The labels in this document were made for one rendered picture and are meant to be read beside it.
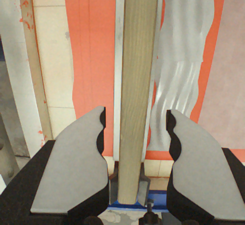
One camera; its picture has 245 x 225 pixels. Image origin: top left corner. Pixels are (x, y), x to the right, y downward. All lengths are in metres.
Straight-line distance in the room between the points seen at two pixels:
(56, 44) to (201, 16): 0.22
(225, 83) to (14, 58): 0.33
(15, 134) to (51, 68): 1.58
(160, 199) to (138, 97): 0.27
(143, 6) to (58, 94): 0.22
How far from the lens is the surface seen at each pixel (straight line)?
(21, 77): 0.31
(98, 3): 0.29
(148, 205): 0.41
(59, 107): 0.35
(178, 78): 0.30
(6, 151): 0.38
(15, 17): 0.29
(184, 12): 0.28
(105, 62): 0.29
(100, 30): 0.29
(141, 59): 0.18
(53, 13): 0.30
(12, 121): 1.80
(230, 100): 0.36
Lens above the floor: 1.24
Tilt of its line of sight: 63 degrees down
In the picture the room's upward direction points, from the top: 175 degrees counter-clockwise
